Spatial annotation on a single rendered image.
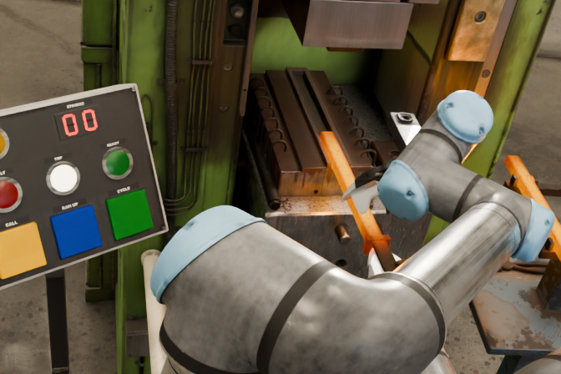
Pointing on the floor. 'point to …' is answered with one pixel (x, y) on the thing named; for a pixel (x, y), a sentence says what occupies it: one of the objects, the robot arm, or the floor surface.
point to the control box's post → (58, 319)
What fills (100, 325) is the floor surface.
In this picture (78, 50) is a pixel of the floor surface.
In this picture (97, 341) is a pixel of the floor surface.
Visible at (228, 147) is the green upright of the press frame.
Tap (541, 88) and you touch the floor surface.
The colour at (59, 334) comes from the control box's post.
